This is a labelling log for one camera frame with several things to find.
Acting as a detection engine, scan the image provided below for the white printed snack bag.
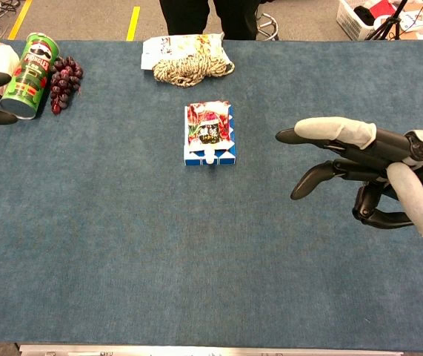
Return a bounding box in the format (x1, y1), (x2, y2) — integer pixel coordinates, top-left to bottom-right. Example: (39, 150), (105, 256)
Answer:
(140, 33), (230, 71)

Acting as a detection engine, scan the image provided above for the beige coiled rope bundle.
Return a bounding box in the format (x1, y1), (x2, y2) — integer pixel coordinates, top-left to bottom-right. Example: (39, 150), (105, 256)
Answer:
(152, 51), (236, 89)

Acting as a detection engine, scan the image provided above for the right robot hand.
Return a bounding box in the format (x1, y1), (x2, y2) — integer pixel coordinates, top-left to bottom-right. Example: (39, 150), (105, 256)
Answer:
(275, 116), (423, 243)

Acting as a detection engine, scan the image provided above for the aluminium profile rail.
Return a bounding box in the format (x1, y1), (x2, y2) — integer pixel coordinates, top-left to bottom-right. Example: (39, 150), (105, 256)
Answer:
(18, 343), (404, 356)

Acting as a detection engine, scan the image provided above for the chrome stool base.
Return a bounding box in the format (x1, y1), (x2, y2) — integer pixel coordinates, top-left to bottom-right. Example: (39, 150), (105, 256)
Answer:
(256, 12), (280, 41)

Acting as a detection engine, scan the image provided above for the blue felt table mat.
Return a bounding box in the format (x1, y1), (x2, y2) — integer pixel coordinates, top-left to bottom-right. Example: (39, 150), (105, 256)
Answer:
(0, 39), (423, 353)

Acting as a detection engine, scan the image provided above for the black tripod stand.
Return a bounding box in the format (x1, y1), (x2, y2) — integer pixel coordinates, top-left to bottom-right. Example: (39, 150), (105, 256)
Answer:
(367, 0), (409, 41)

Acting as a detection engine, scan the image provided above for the white plastic basket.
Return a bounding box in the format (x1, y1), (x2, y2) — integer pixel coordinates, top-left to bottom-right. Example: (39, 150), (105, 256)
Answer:
(336, 0), (397, 41)

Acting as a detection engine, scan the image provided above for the red spouted drink pouch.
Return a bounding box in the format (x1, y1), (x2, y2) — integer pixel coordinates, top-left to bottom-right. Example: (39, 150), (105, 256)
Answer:
(185, 99), (233, 165)

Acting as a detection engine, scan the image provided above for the blue white drink pouch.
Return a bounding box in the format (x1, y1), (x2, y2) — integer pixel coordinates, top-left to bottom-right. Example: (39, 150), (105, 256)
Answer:
(183, 103), (239, 167)

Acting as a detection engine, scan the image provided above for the green Pringles can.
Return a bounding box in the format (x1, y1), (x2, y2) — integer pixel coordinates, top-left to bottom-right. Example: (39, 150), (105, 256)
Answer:
(0, 32), (60, 120)

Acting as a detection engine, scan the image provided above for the person in black trousers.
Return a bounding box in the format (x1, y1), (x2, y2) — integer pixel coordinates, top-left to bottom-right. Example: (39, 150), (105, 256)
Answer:
(159, 0), (259, 41)

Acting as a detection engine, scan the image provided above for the dark red grape bunch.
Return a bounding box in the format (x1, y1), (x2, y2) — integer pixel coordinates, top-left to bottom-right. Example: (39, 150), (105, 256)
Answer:
(49, 56), (84, 116)

